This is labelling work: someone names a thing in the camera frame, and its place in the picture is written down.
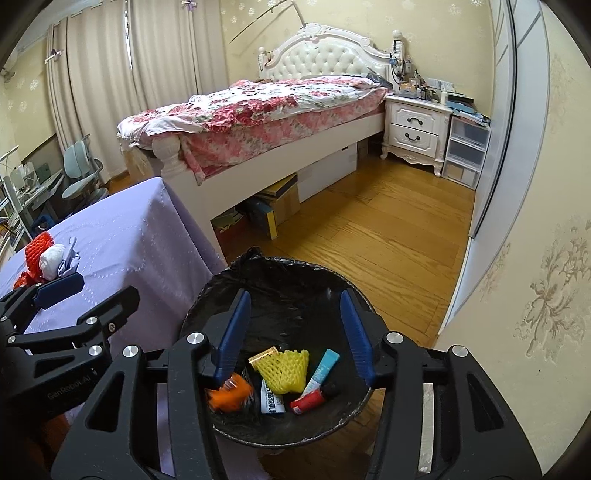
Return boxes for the white storage box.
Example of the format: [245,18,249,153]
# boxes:
[297,143,358,203]

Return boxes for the light blue desk chair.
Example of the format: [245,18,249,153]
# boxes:
[62,134,108,204]

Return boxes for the yellow foam fruit net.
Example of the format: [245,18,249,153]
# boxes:
[253,350,310,395]

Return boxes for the plastic drawer unit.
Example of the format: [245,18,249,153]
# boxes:
[442,112,491,190]

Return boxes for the pink floral quilt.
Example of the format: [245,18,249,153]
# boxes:
[117,75,388,183]

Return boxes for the small red tube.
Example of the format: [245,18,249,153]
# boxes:
[290,383,339,415]

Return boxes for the purple bed sheet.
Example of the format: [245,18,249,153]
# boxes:
[27,178,225,354]

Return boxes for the beige curtains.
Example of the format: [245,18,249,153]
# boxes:
[46,1,228,181]

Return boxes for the white label packet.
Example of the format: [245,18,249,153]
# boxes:
[260,380,286,415]

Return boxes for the sliding wardrobe door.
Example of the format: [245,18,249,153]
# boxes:
[441,0,550,328]

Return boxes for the white tufted bed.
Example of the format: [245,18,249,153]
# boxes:
[117,22,406,259]

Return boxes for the red foam fruit net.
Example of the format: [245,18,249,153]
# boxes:
[24,231,54,285]

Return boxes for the white nightstand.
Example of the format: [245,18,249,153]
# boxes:
[381,94,452,177]

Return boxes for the cardboard box under bed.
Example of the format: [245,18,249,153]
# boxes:
[252,174,301,240]

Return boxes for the orange snack wrapper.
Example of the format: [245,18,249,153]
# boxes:
[207,373,253,413]

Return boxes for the study desk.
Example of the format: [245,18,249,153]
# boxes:
[3,169,64,230]

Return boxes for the teal cosmetic tube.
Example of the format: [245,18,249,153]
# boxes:
[301,349,339,397]

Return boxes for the black lined trash bin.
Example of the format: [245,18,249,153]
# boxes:
[181,247,372,449]

